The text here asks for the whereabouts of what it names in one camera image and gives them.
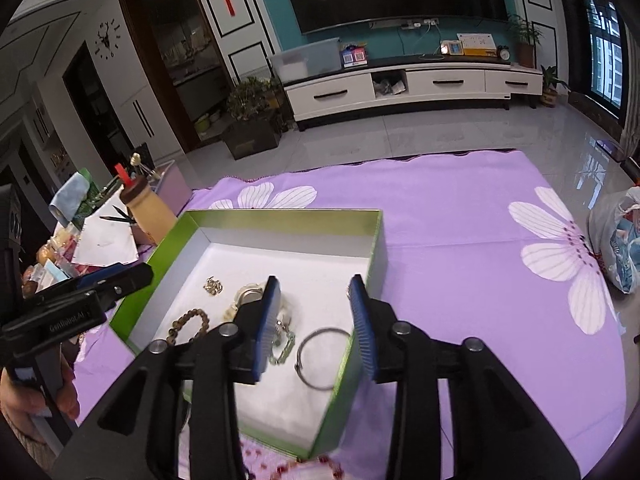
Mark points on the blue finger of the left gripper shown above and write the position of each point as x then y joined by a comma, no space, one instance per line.
102,274
111,291

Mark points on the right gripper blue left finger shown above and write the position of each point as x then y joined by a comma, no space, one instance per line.
266,329

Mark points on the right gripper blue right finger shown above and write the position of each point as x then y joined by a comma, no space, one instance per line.
362,313

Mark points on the cream white sport watch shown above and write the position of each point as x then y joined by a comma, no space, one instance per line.
253,292

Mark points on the gold flower brooch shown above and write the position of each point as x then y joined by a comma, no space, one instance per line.
213,286

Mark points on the silver bangle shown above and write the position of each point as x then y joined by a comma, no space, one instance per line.
319,358

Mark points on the person's left hand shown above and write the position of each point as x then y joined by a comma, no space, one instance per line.
19,403

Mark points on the white paper sheet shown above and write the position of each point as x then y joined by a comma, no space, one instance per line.
106,238

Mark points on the green cardboard box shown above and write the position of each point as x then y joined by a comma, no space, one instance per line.
314,253

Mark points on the blue cloth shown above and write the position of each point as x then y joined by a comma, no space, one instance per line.
67,200

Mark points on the yellow bear bottle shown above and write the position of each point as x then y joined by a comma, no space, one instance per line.
152,215

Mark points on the purple floral tablecloth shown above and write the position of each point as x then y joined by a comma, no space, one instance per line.
480,245

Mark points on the potted plant by door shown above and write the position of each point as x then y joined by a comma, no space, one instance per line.
255,110

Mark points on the white tv cabinet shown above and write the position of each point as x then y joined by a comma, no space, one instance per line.
443,79

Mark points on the clear storage bin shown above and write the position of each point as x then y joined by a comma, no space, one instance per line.
309,60

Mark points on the white plastic bag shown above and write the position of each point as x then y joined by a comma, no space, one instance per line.
613,231

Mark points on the small alarm clock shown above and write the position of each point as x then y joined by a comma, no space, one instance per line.
503,52

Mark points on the potted plant right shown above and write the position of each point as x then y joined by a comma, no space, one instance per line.
526,38

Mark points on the wall clock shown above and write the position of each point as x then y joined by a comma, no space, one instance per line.
107,39

